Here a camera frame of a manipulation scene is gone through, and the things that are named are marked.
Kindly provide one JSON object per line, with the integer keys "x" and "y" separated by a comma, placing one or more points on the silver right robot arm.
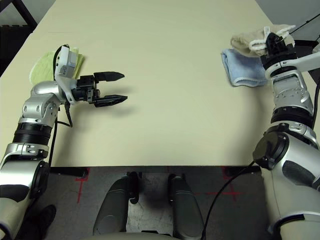
{"x": 290, "y": 92}

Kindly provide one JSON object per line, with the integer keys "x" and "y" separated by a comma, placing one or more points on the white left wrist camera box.
{"x": 66, "y": 60}

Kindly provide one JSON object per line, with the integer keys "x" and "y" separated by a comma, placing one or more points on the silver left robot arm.
{"x": 42, "y": 90}

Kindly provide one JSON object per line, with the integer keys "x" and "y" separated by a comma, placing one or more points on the beige side table black legs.
{"x": 27, "y": 13}

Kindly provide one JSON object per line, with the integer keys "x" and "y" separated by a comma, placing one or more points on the green folded towel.
{"x": 43, "y": 65}

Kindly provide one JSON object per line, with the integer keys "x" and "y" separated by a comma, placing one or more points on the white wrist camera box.
{"x": 66, "y": 60}
{"x": 307, "y": 60}

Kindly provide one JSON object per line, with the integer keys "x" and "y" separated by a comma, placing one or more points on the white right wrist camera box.
{"x": 307, "y": 60}

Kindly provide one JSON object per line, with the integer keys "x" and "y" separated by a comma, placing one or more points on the beige towel with white trim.
{"x": 245, "y": 41}

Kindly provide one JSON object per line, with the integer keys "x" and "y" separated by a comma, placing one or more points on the black foam floor mats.
{"x": 11, "y": 45}

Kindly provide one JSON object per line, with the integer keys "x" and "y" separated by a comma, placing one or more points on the black metal rod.
{"x": 306, "y": 23}

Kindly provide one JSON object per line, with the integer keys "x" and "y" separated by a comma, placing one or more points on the blue folded towel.
{"x": 245, "y": 67}

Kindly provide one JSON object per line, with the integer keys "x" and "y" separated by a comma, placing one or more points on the black shoe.
{"x": 40, "y": 222}

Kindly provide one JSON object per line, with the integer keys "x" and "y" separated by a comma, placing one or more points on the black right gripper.
{"x": 277, "y": 53}

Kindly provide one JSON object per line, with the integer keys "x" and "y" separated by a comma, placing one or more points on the black table foot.
{"x": 67, "y": 172}
{"x": 242, "y": 170}

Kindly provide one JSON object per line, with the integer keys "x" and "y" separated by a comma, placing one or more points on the small blue-grey floor box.
{"x": 269, "y": 230}

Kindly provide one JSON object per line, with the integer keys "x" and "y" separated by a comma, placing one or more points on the black cabinet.
{"x": 312, "y": 67}

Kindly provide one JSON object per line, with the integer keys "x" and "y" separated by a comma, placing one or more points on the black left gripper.
{"x": 86, "y": 90}

